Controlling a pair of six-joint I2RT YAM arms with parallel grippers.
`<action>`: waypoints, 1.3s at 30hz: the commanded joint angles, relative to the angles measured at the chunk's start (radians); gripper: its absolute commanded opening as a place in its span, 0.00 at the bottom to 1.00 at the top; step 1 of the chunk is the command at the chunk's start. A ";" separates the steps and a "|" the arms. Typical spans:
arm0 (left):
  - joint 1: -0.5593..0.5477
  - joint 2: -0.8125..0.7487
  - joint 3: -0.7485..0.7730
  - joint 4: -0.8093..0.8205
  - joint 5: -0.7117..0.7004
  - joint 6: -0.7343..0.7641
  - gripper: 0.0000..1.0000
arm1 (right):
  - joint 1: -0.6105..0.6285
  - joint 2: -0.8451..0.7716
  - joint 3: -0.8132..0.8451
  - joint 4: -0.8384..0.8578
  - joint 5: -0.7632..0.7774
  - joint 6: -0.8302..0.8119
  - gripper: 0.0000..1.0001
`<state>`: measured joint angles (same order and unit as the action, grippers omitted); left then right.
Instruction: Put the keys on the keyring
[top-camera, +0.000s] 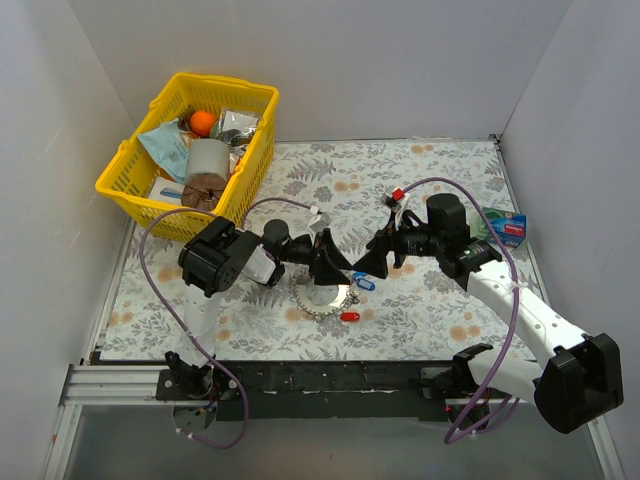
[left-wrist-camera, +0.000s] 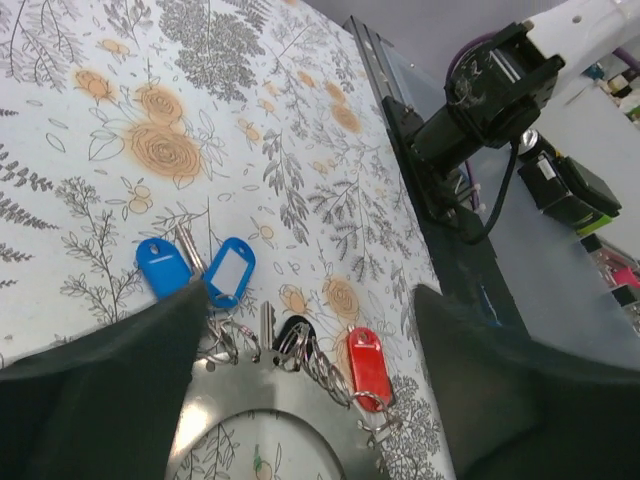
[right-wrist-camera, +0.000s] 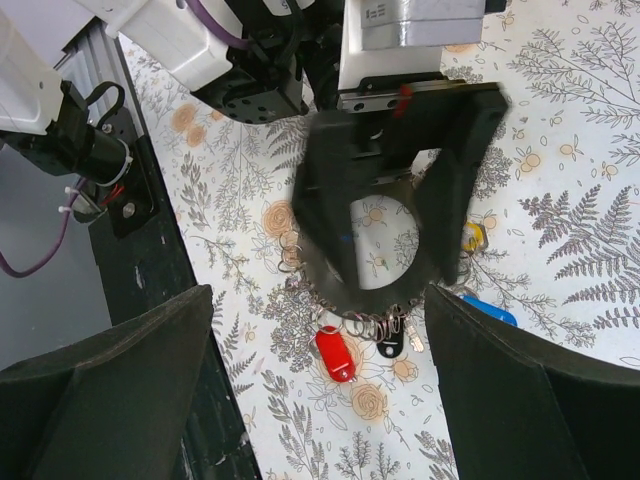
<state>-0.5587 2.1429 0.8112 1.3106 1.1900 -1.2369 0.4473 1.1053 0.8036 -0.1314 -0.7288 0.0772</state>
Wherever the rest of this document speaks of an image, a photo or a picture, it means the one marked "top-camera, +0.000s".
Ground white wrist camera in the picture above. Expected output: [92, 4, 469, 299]
[307, 206, 331, 238]
[380, 187, 410, 229]

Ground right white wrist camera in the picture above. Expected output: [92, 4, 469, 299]
[380, 187, 410, 229]

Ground blue tag with key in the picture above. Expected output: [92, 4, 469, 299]
[352, 272, 376, 292]

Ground light blue pouch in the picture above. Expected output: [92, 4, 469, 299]
[138, 119, 194, 184]

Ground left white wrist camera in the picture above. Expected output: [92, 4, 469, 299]
[307, 206, 331, 238]

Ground blue red small box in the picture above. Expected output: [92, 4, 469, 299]
[471, 207, 527, 248]

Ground yellow plastic basket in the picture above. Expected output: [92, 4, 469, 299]
[95, 72, 279, 242]

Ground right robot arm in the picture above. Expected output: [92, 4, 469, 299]
[354, 188, 624, 433]

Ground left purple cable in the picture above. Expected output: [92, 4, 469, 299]
[138, 197, 321, 450]

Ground grey tape roll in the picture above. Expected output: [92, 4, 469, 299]
[185, 138, 230, 183]

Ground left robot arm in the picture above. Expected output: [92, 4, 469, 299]
[165, 217, 352, 400]

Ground orange ball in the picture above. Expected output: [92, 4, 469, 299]
[189, 110, 217, 137]

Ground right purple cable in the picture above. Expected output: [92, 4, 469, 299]
[399, 177, 524, 445]

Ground red key tag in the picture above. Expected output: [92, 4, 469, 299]
[340, 311, 361, 323]

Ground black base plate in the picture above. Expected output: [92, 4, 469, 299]
[155, 361, 476, 422]

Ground white box in basket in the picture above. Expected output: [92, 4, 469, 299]
[148, 177, 184, 206]

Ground purple cable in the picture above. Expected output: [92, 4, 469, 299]
[399, 177, 524, 445]
[138, 197, 321, 450]

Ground silver foil packet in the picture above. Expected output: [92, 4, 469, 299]
[210, 108, 261, 147]

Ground brown round object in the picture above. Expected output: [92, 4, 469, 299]
[181, 173, 227, 211]

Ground aluminium frame rail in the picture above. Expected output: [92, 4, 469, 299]
[43, 361, 624, 479]

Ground floral table mat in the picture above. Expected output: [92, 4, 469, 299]
[96, 139, 513, 362]

